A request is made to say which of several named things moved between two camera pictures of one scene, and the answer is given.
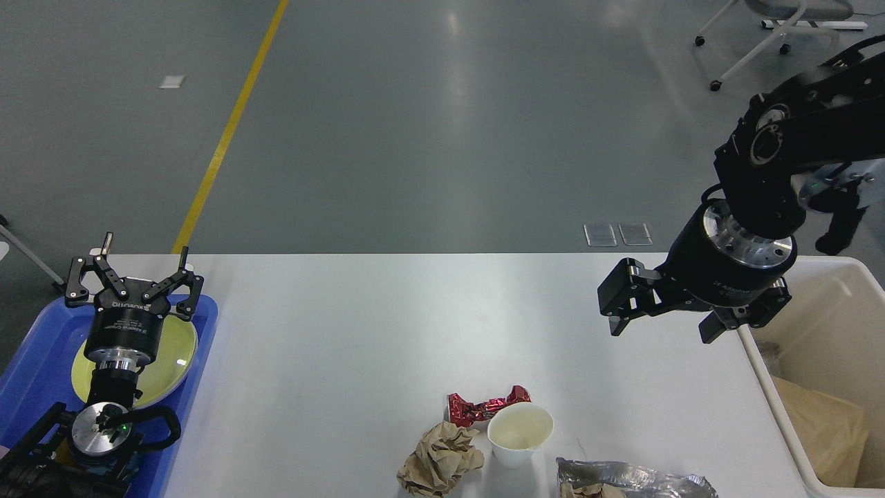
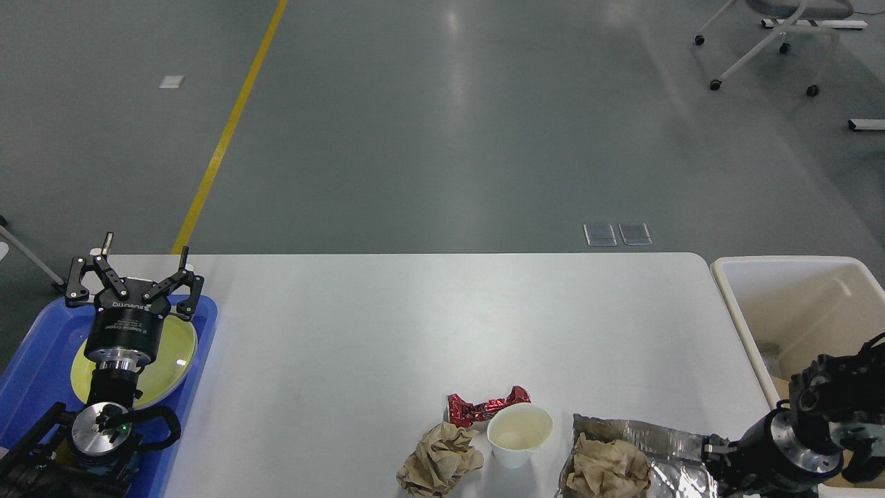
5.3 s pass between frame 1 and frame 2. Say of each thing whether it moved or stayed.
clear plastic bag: moved
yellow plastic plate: stayed
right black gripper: moved
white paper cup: stayed
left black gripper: stayed
